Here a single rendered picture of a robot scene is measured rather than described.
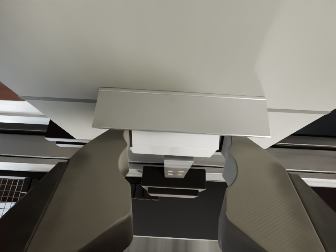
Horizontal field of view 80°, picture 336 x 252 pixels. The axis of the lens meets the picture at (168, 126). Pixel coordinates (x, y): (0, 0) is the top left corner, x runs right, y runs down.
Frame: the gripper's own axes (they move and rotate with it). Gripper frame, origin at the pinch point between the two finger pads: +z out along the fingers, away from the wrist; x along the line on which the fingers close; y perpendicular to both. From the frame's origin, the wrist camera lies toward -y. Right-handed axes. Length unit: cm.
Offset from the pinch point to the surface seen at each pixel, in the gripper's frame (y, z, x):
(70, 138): 4.7, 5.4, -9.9
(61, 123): 1.6, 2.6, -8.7
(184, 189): 22.3, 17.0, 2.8
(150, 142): 4.0, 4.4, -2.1
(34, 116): 4.4, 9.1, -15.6
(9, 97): 1.4, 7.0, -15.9
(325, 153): 19.3, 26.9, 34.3
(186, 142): 3.6, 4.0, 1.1
